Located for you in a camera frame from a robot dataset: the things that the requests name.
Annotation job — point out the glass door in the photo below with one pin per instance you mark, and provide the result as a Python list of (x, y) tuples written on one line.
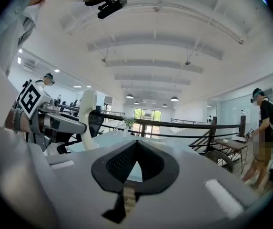
[(141, 114)]

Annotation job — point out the beige telephone handset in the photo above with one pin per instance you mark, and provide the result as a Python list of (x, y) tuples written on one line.
[(87, 104)]

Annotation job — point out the dark wicker chair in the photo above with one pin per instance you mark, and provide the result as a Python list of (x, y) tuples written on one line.
[(216, 156)]

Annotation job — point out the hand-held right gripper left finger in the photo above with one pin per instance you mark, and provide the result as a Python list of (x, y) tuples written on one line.
[(99, 169)]

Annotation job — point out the plant in white vase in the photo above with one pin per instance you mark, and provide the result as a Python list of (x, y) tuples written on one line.
[(129, 124)]

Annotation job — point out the white box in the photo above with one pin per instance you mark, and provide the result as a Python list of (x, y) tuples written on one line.
[(238, 138)]

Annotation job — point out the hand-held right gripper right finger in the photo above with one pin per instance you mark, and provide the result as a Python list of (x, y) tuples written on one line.
[(172, 169)]

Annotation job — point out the black head-mounted camera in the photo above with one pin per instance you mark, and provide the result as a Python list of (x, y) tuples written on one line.
[(110, 9)]

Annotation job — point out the dark metal railing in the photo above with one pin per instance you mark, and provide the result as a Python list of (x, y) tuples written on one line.
[(186, 124)]

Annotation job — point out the person's left forearm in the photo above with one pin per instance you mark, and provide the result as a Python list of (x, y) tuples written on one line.
[(8, 121)]

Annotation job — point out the person's light blue shirt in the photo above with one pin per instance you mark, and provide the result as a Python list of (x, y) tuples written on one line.
[(12, 32)]

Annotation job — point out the clear drinking glass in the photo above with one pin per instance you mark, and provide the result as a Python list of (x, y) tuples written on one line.
[(116, 130)]

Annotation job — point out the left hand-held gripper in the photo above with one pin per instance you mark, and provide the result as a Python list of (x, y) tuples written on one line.
[(29, 99)]

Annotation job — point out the black mesh office chair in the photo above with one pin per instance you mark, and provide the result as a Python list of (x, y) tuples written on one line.
[(97, 123)]

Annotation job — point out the wooden side table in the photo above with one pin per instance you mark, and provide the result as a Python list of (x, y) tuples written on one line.
[(231, 144)]

